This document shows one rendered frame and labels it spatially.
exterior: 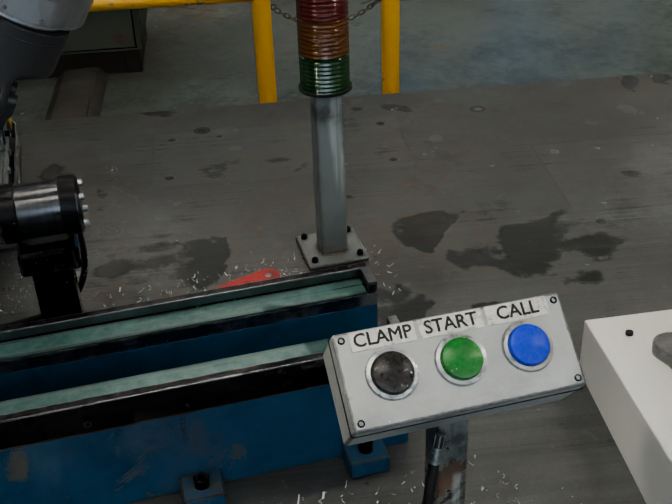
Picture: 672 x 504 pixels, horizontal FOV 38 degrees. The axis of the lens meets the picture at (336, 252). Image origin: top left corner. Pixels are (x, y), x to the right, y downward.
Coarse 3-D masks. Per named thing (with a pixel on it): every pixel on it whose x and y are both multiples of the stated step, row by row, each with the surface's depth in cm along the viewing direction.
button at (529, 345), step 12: (528, 324) 69; (516, 336) 69; (528, 336) 69; (540, 336) 69; (516, 348) 68; (528, 348) 69; (540, 348) 69; (516, 360) 69; (528, 360) 68; (540, 360) 68
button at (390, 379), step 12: (384, 360) 67; (396, 360) 67; (408, 360) 67; (372, 372) 67; (384, 372) 67; (396, 372) 67; (408, 372) 67; (384, 384) 66; (396, 384) 66; (408, 384) 67
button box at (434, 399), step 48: (336, 336) 68; (384, 336) 68; (432, 336) 69; (480, 336) 69; (336, 384) 69; (432, 384) 68; (480, 384) 68; (528, 384) 68; (576, 384) 69; (384, 432) 68
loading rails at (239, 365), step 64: (64, 320) 97; (128, 320) 98; (192, 320) 98; (256, 320) 99; (320, 320) 101; (0, 384) 95; (64, 384) 97; (128, 384) 90; (192, 384) 88; (256, 384) 90; (320, 384) 92; (0, 448) 86; (64, 448) 88; (128, 448) 90; (192, 448) 92; (256, 448) 94; (320, 448) 97; (384, 448) 96
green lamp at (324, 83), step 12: (300, 60) 115; (312, 60) 113; (324, 60) 113; (336, 60) 113; (348, 60) 115; (300, 72) 116; (312, 72) 114; (324, 72) 114; (336, 72) 114; (348, 72) 116; (300, 84) 117; (312, 84) 115; (324, 84) 114; (336, 84) 115; (348, 84) 116
